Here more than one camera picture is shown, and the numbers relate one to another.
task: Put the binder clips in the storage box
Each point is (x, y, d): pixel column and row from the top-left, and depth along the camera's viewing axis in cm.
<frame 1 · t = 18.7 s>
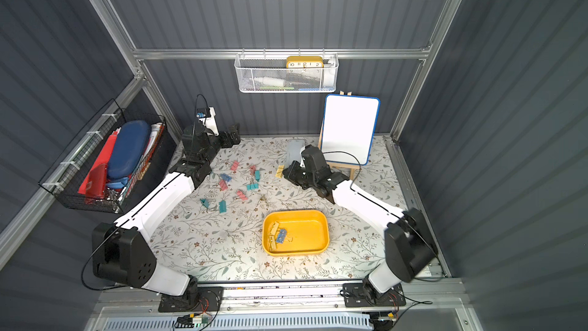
left hand: (229, 124, 79), fingers open
right hand: (285, 168, 82), fingers closed
yellow storage box: (309, 230, 90), on the table
teal binder clip lower left: (205, 202, 95), point 4 cm above the table
pink binder clip lower: (241, 195, 96), point 4 cm above the table
pink binder clip middle: (223, 185, 104), on the table
blue binder clip left: (226, 177, 105), point 2 cm above the table
pink binder clip top: (234, 165, 110), on the table
teal binder clip centre: (252, 186, 104), on the table
blue binder clip right: (281, 236, 87), point 2 cm above the table
yellow binder clip: (274, 231, 88), point 2 cm above the table

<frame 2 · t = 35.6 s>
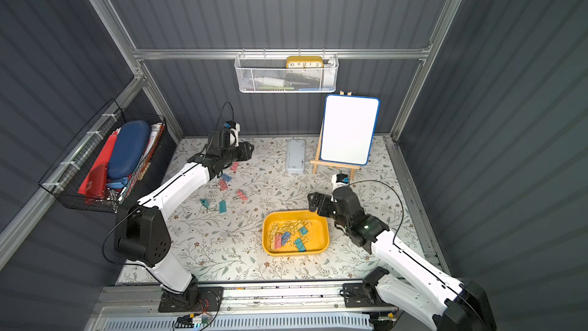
left hand: (249, 145, 88), fingers open
right hand: (320, 196, 79), fingers open
teal binder clip centre: (300, 245, 85), point 2 cm above the table
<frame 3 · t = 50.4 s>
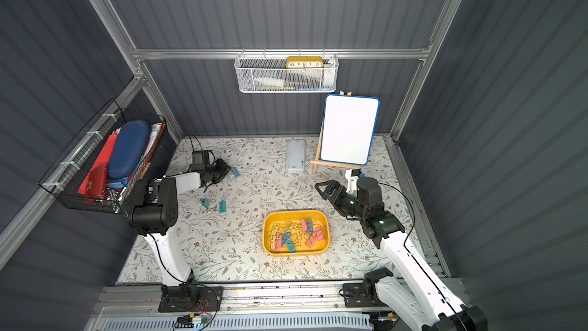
left hand: (233, 165, 103), fingers closed
right hand: (326, 190, 75), fingers open
pink binder clip lower: (311, 240, 86), point 2 cm above the table
pink binder clip middle: (319, 234, 88), point 2 cm above the table
blue binder clip left: (236, 172, 107), on the table
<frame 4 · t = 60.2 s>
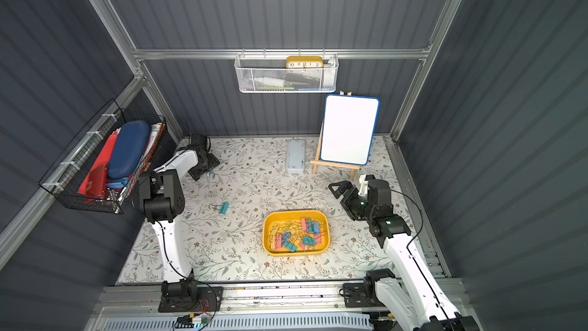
left hand: (209, 166, 105), fingers open
right hand: (339, 192, 78), fingers open
blue binder clip left: (316, 228, 88), point 3 cm above the table
